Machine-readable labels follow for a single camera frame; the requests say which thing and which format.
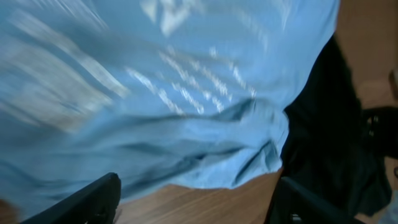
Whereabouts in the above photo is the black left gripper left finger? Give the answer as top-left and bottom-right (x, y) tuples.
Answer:
(21, 172), (121, 224)

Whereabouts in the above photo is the black shirt pile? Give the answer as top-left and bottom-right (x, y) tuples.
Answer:
(282, 38), (392, 216)

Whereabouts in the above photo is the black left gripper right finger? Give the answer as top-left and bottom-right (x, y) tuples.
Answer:
(264, 177), (363, 224)

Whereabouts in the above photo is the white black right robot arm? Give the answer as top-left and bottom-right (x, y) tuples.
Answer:
(361, 106), (397, 174)

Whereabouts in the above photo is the light blue t-shirt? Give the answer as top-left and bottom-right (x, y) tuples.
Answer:
(1, 0), (340, 219)

